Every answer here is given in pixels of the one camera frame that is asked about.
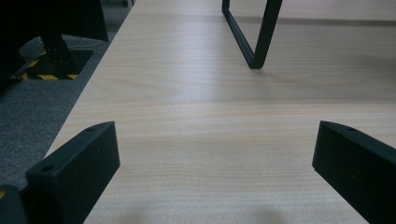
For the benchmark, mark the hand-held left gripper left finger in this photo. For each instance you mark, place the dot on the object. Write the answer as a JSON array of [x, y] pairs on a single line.
[[74, 168]]

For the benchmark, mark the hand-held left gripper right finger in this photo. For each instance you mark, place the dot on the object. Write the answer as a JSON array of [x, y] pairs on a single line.
[[358, 168]]

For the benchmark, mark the black raised shelf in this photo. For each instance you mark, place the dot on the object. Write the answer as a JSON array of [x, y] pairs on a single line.
[[264, 37]]

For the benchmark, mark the black stand base, striped tape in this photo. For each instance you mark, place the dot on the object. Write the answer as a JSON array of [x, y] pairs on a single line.
[[59, 63]]

